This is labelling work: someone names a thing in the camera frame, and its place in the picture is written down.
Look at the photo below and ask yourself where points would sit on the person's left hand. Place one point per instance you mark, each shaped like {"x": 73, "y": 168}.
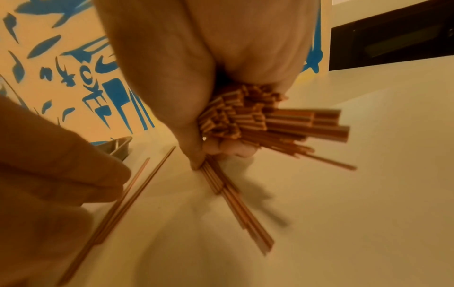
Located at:
{"x": 42, "y": 190}

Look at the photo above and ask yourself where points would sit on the person's right hand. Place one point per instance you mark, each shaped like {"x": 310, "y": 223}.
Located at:
{"x": 213, "y": 45}

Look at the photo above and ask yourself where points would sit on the dark brown tray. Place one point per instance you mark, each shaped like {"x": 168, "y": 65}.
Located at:
{"x": 117, "y": 148}

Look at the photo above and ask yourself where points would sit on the dark side table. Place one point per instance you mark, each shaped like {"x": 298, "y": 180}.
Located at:
{"x": 394, "y": 33}

